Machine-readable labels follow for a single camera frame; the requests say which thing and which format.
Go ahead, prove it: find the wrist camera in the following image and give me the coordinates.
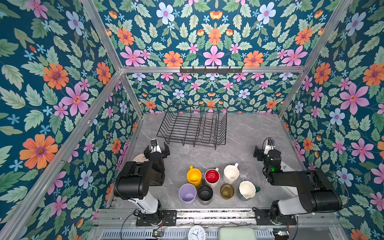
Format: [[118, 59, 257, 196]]
[[150, 139, 158, 151], [264, 138, 275, 155]]

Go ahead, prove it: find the round beige kitchen timer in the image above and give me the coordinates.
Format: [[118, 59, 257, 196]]
[[132, 154, 148, 163]]

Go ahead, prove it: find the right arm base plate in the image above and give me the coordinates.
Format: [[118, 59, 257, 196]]
[[252, 207, 298, 226]]

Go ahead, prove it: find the clear glass cup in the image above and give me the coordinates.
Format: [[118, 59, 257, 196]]
[[239, 167, 254, 182]]

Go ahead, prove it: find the white analog clock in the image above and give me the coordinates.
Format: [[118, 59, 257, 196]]
[[187, 225, 207, 240]]

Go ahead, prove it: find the red interior white mug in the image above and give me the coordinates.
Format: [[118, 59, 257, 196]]
[[204, 168, 220, 188]]

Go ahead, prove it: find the olive green glass cup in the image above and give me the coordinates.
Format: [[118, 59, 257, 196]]
[[220, 184, 235, 200]]

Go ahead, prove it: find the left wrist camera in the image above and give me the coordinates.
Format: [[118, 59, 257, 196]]
[[150, 139, 158, 151]]

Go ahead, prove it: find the pale green sponge pad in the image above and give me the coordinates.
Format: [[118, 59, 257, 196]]
[[218, 227, 257, 240]]

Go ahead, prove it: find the wall hook rail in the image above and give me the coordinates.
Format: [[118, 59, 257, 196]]
[[179, 66, 243, 75]]

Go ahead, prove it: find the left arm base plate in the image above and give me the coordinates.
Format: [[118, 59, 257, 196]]
[[136, 210, 178, 227]]

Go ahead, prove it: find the black mug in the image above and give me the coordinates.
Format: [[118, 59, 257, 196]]
[[197, 185, 214, 202]]

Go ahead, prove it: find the yellow mug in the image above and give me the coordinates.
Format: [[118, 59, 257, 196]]
[[187, 166, 203, 188]]

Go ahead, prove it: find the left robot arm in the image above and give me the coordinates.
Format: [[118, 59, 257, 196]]
[[114, 141, 170, 220]]

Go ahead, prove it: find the black wire dish rack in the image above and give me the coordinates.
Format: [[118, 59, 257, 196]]
[[157, 104, 228, 148]]

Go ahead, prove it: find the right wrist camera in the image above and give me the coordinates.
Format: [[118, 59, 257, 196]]
[[264, 138, 275, 155]]

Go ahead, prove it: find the lavender plastic cup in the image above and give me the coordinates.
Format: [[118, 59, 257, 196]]
[[179, 184, 197, 205]]

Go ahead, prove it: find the cream white mug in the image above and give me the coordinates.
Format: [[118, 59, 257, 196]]
[[223, 163, 240, 185]]

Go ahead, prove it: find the white mug green handle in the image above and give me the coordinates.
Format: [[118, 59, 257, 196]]
[[239, 181, 261, 201]]

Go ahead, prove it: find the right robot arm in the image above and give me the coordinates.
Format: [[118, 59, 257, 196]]
[[254, 147, 343, 225]]

